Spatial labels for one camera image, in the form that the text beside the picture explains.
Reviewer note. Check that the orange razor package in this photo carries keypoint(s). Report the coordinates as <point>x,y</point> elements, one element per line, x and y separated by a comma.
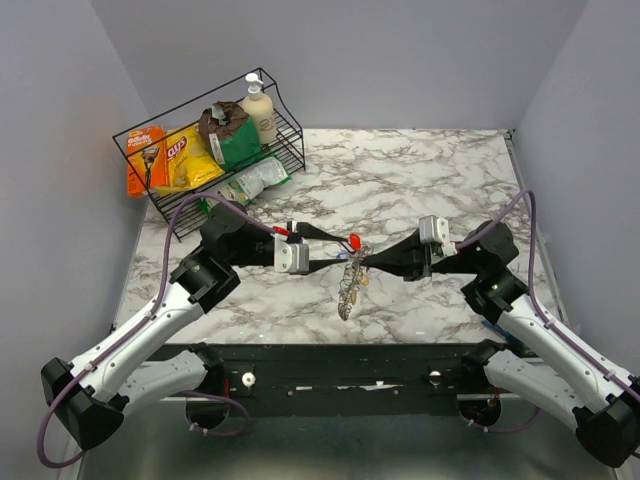
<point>146,153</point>

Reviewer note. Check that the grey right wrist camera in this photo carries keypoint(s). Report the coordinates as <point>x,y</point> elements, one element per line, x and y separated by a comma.
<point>433,230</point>

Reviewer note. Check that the yellow chips bag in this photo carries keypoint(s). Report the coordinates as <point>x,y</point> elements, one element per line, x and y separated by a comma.
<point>189,165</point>

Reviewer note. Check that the blue green toothbrush pack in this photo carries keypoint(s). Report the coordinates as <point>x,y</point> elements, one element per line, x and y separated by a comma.
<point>501,332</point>

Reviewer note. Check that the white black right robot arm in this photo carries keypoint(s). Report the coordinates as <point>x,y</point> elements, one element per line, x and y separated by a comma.
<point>593,396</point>

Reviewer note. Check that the cream lotion pump bottle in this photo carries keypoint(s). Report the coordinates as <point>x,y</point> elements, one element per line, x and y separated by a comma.
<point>259,106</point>

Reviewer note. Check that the black wire rack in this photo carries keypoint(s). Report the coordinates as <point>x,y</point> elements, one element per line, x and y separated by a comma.
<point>288,147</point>

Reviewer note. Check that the white green snack pouch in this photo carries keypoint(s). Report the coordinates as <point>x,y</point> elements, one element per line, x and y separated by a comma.
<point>244,186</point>

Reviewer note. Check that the red key tag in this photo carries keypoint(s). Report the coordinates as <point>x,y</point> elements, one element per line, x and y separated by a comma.
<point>355,241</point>

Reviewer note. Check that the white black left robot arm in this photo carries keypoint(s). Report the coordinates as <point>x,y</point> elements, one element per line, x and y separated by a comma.
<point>92,394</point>

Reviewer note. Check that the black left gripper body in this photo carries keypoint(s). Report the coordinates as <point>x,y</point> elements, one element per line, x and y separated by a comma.
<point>256,251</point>

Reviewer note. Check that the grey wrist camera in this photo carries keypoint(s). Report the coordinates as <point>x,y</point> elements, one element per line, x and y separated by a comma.
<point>291,258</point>
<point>433,230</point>

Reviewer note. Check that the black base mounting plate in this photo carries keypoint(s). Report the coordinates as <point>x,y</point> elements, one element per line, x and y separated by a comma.
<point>340,380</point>

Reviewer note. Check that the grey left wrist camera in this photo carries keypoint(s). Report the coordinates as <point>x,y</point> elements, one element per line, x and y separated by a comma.
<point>291,258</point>

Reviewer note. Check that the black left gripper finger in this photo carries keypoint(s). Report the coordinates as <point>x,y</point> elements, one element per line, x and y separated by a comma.
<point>316,265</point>
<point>308,231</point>

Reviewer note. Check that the green brown bag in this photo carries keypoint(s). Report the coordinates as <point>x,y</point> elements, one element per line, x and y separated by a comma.
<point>229,136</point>

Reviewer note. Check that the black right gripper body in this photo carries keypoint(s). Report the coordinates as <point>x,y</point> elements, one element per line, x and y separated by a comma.
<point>456,264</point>

